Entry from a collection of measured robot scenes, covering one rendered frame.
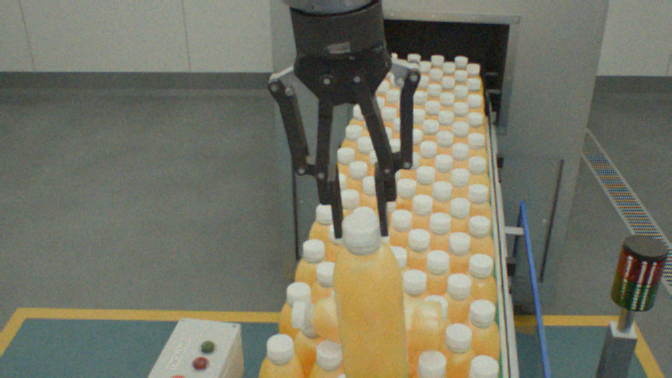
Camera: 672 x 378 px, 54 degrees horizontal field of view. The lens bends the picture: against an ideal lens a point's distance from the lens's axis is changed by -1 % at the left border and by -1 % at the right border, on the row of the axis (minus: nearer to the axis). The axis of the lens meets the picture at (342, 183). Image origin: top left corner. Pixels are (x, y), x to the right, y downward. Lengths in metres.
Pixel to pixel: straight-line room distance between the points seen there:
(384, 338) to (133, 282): 2.46
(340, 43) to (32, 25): 4.86
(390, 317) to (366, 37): 0.30
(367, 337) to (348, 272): 0.08
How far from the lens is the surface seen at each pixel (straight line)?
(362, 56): 0.57
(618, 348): 1.16
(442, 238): 1.32
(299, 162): 0.62
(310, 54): 0.55
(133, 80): 5.20
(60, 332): 2.95
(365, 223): 0.66
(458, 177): 1.48
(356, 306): 0.69
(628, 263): 1.06
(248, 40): 4.91
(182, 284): 3.05
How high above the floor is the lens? 1.81
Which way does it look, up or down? 29 degrees down
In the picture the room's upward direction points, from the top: straight up
